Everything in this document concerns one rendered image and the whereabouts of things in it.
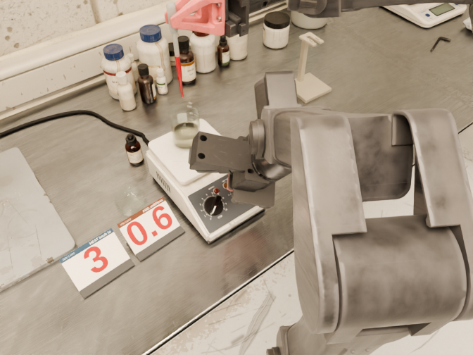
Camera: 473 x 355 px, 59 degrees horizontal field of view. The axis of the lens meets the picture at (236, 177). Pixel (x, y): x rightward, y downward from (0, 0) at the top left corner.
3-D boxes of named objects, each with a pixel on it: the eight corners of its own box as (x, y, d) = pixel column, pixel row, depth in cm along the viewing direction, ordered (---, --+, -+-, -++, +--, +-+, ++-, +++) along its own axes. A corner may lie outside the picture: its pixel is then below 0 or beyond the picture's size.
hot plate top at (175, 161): (240, 156, 73) (240, 152, 72) (181, 187, 68) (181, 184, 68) (201, 120, 79) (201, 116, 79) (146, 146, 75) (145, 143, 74)
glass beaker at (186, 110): (166, 144, 74) (160, 108, 68) (188, 129, 77) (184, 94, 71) (188, 160, 72) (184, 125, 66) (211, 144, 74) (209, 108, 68)
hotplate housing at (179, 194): (268, 210, 75) (270, 180, 69) (207, 247, 70) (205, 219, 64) (199, 141, 87) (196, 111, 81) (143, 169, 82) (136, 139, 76)
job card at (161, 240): (185, 232, 72) (183, 218, 69) (140, 261, 68) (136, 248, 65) (165, 210, 75) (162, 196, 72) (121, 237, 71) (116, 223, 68)
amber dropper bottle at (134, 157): (127, 157, 84) (119, 132, 79) (141, 153, 85) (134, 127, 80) (131, 167, 82) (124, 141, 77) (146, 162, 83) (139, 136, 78)
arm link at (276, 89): (239, 95, 59) (244, 48, 48) (299, 91, 60) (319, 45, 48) (246, 174, 57) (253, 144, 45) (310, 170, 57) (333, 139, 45)
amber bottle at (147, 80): (146, 106, 95) (139, 72, 88) (138, 98, 97) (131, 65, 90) (160, 100, 96) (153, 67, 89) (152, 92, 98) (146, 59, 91)
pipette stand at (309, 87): (331, 91, 98) (341, 41, 89) (305, 103, 95) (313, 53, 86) (308, 75, 103) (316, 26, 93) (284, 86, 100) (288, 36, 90)
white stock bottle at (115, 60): (109, 86, 100) (96, 42, 91) (136, 82, 101) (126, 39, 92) (110, 102, 96) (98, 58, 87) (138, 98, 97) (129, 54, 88)
